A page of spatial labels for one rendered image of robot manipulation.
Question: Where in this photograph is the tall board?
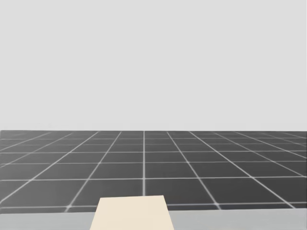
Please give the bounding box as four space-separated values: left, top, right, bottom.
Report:
89 195 175 230

